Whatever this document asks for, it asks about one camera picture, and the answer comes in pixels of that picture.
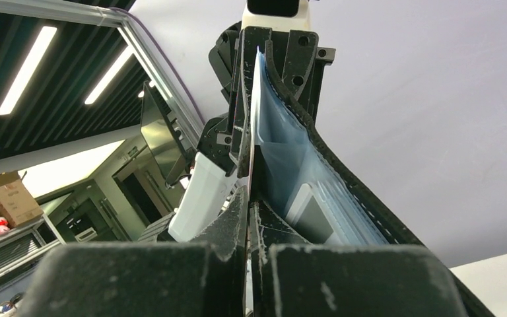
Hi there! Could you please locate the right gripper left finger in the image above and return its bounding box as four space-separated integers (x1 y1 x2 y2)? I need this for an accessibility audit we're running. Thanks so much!
18 187 248 316

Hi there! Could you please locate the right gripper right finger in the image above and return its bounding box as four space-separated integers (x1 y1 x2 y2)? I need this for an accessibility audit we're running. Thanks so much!
249 201 491 316

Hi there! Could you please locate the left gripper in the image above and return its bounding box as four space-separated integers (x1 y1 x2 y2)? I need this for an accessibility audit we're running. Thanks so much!
208 22 336 178

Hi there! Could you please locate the black leather card holder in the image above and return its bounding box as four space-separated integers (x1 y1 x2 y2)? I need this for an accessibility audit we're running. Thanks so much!
249 39 425 247

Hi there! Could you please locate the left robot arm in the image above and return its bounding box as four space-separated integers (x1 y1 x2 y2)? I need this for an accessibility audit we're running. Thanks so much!
168 23 335 242

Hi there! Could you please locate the cardboard box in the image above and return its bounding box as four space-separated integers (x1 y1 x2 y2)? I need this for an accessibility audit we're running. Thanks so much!
0 171 44 228

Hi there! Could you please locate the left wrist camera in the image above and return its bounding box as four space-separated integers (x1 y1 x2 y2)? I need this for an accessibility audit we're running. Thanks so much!
241 0 312 32

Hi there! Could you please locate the wall monitor screen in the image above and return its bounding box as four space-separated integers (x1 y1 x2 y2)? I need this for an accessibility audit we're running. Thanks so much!
140 81 195 186

